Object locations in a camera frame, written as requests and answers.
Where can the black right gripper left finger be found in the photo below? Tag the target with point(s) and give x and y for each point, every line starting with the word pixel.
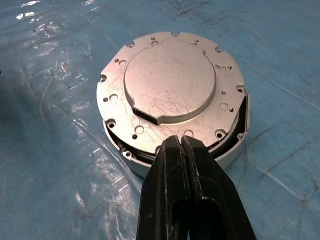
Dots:
pixel 162 195

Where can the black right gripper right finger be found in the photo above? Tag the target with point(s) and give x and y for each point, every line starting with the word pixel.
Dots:
pixel 215 200

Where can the silver motor housing copper windings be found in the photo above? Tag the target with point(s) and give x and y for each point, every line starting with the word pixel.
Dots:
pixel 135 168

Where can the blue plastic table sheet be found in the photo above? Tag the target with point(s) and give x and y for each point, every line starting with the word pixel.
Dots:
pixel 50 125

